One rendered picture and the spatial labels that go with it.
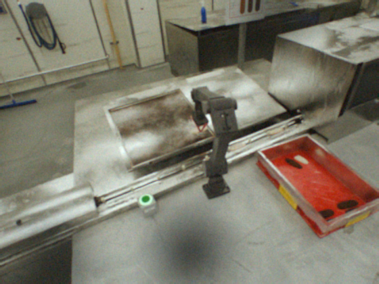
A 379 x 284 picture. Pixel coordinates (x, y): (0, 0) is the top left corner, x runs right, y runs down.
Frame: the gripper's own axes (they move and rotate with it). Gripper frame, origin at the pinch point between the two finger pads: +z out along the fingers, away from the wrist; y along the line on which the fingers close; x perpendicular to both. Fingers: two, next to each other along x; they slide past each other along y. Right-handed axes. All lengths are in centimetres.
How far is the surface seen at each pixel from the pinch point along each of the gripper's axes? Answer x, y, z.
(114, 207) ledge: -54, 26, 6
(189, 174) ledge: -15.9, 22.3, 5.7
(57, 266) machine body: -87, 32, 27
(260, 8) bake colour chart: 82, -70, -31
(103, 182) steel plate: -58, 4, 13
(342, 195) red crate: 43, 64, 2
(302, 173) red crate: 37, 45, 5
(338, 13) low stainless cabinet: 370, -218, 59
